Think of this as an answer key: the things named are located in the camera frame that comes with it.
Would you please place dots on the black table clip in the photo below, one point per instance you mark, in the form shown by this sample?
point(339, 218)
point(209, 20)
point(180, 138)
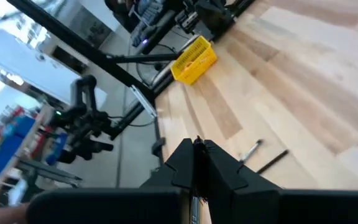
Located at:
point(158, 146)

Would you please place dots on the slim silver-ferrule paintbrush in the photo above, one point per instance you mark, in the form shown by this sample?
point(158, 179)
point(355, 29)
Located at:
point(273, 161)

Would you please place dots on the black aluminium table frame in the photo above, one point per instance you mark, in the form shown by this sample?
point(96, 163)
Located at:
point(73, 40)

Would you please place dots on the yellow plastic basket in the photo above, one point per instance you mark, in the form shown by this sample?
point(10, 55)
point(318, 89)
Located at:
point(194, 62)

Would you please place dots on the black background robot arm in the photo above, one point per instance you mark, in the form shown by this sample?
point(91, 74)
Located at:
point(82, 124)

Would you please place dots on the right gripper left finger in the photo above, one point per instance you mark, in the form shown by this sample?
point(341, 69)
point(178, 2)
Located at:
point(182, 171)

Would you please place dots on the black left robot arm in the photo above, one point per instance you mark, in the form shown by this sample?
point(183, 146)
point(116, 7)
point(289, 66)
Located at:
point(213, 15)

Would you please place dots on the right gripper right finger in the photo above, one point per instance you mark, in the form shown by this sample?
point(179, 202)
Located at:
point(225, 177)

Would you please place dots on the white frame bracket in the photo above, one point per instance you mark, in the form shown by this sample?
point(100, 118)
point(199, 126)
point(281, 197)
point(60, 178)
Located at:
point(144, 101)

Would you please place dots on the blue shelving unit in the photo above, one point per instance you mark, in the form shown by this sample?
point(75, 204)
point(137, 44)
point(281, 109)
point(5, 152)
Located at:
point(5, 149)

